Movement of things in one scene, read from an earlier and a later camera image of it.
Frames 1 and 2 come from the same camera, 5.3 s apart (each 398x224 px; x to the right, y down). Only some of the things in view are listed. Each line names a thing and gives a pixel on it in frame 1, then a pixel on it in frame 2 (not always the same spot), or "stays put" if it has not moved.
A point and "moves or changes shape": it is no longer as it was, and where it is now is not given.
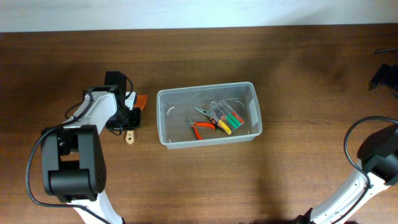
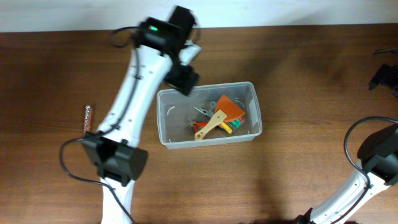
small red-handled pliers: x=196 y=124 stays put
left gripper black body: x=127 y=119 → x=180 y=78
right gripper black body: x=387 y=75 stays put
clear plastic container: x=208 y=114 stays put
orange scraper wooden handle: x=140 y=101 moves or changes shape
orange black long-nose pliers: x=213 y=119 stays put
